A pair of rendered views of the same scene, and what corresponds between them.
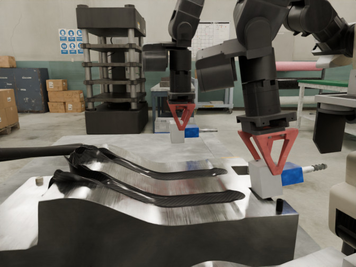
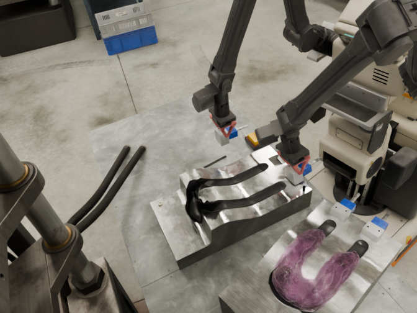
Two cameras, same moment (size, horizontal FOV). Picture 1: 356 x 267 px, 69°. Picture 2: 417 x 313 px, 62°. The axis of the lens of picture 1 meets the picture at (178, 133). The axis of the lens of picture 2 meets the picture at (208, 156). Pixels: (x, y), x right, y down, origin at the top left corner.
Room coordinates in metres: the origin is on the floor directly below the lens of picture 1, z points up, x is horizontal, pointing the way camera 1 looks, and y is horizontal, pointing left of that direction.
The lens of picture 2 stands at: (-0.27, 0.31, 1.81)
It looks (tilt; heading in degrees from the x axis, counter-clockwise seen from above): 44 degrees down; 346
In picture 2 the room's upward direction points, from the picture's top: 9 degrees counter-clockwise
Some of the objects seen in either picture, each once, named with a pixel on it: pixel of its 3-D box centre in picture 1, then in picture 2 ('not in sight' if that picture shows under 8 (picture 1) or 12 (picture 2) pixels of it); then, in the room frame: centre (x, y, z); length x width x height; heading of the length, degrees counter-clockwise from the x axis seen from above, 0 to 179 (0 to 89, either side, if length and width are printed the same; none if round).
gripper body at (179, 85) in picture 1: (180, 84); (221, 108); (0.69, -0.01, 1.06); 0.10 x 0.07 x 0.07; 6
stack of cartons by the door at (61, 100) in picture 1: (66, 96); not in sight; (6.75, 2.89, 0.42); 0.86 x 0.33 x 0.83; 89
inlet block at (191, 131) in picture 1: (194, 131); (233, 131); (0.70, -0.04, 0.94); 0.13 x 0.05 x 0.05; 95
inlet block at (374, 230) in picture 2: not in sight; (379, 224); (0.17, -0.31, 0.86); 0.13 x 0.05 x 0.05; 113
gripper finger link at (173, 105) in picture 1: (180, 112); (224, 125); (0.68, -0.01, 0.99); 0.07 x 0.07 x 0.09; 6
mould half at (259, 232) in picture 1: (137, 194); (228, 197); (0.46, 0.08, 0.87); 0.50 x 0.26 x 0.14; 96
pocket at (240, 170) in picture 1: (243, 178); (277, 163); (0.53, -0.14, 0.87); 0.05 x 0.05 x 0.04; 6
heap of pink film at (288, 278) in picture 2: not in sight; (314, 263); (0.12, -0.04, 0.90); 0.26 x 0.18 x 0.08; 113
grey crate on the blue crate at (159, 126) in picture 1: (175, 124); (124, 19); (3.82, 0.04, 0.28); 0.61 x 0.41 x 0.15; 89
